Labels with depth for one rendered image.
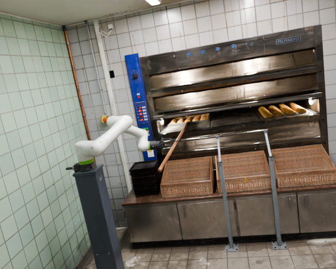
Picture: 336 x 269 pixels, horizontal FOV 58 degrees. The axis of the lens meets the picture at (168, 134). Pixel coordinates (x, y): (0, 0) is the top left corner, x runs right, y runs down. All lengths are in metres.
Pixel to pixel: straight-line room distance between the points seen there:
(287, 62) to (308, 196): 1.40
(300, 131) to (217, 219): 1.34
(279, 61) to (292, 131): 0.79
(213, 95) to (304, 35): 1.11
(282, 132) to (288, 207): 0.84
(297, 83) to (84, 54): 2.42
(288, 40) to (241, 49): 0.48
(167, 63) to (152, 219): 1.75
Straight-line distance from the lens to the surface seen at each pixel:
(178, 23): 3.52
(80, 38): 3.83
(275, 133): 3.61
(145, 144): 3.07
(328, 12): 3.65
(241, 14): 3.50
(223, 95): 3.48
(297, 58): 3.56
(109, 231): 2.81
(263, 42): 3.51
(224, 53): 3.48
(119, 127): 2.64
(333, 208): 3.44
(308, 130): 3.68
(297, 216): 3.38
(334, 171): 3.33
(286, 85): 3.55
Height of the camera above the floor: 1.90
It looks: 12 degrees down
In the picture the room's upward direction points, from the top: 10 degrees counter-clockwise
